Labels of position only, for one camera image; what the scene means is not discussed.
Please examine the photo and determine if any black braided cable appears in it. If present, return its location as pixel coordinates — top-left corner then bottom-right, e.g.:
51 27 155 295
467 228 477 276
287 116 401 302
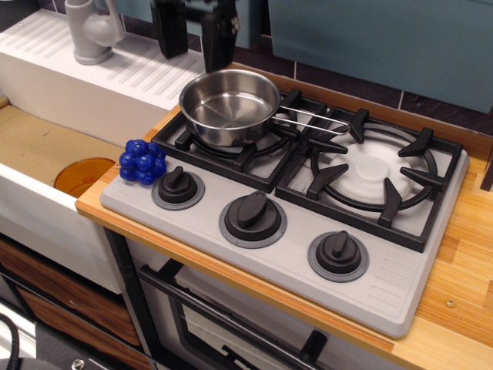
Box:
0 312 21 370

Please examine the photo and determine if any black stove knob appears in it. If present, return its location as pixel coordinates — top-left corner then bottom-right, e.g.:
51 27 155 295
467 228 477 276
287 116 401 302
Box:
219 191 287 249
152 166 206 211
307 230 370 283

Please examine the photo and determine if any teal cabinet left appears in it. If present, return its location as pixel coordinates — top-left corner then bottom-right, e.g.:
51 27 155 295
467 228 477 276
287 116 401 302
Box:
116 0 263 49

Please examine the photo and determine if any lower wooden drawer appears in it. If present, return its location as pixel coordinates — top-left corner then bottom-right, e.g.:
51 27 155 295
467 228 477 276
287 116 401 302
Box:
18 288 151 370

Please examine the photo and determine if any white right burner plate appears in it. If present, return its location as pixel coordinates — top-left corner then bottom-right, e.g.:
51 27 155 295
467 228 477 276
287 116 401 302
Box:
318 138 428 204

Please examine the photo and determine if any black burner grate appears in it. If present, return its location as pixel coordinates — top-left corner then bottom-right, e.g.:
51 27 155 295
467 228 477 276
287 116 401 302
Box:
275 108 468 252
152 113 309 193

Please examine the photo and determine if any black right stove knob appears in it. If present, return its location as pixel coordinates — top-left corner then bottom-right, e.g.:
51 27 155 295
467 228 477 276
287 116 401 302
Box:
307 230 370 283

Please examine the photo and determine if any grey toy stove top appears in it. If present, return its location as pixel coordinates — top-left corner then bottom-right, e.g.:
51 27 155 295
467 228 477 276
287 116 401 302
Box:
100 69 469 338

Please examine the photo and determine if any white toy sink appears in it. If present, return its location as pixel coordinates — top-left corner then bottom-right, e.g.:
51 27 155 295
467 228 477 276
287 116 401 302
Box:
1 10 204 294

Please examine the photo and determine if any black middle stove knob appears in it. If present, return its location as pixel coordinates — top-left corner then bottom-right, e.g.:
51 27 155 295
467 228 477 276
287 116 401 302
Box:
219 191 287 249

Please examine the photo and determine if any wooden drawer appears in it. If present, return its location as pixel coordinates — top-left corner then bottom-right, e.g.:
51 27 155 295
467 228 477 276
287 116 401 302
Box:
1 235 140 345
18 288 151 370

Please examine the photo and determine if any stainless steel pan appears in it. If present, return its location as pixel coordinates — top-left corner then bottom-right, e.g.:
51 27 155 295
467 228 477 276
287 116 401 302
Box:
179 69 350 147

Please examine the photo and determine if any black left stove knob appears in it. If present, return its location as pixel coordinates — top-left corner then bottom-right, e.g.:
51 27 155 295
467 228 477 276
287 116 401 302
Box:
152 166 206 211

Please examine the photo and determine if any teal cabinet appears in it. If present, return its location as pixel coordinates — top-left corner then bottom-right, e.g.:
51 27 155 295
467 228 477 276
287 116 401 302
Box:
116 0 263 49
269 1 492 113

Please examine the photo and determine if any black left burner grate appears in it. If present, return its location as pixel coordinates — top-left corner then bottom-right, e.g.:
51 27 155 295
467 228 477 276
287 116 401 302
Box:
152 113 309 193

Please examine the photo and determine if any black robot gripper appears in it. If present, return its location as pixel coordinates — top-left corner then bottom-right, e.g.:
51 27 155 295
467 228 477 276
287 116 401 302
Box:
151 0 237 73

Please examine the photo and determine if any black right burner grate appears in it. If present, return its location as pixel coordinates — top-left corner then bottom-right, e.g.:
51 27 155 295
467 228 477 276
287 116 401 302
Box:
275 108 468 252

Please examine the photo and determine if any blue toy blueberry cluster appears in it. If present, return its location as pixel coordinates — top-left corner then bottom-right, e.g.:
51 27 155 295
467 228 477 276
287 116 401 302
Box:
119 140 167 185

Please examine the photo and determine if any grey toy faucet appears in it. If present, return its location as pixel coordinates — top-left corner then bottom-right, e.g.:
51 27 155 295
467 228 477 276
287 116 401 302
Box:
65 0 125 66

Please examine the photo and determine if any teal cabinet right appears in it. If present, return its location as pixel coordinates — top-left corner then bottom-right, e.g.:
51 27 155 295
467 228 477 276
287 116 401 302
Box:
269 1 492 113

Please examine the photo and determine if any upper wooden drawer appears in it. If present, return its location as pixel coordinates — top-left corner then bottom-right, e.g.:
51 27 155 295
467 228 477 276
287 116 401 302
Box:
1 235 140 345

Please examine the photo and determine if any oven door with handle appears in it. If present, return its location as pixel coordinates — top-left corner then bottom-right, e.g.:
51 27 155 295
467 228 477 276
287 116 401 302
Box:
127 240 397 369

